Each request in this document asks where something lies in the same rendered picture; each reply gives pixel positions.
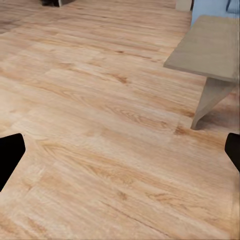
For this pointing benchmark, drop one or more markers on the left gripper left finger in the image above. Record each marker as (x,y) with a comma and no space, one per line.
(12,149)

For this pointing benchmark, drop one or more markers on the sofa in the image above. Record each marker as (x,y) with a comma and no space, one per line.
(220,8)

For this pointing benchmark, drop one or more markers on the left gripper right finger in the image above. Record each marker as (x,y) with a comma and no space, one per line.
(232,148)

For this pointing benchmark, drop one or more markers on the coffee table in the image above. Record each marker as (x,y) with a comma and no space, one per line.
(210,48)

